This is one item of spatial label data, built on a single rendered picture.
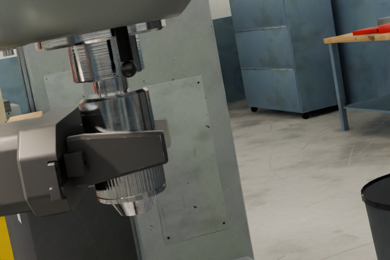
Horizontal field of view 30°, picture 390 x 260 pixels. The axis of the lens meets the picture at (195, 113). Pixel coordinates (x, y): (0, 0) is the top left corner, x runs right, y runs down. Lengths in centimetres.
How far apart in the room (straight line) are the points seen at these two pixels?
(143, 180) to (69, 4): 13
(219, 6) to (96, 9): 989
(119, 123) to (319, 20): 744
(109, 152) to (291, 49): 728
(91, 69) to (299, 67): 730
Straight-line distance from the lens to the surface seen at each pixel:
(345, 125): 688
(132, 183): 46
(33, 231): 86
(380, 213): 238
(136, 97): 46
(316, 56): 784
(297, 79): 773
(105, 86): 47
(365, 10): 764
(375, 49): 761
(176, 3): 44
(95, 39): 43
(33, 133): 44
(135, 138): 45
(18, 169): 44
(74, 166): 45
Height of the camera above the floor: 131
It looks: 8 degrees down
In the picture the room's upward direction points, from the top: 10 degrees counter-clockwise
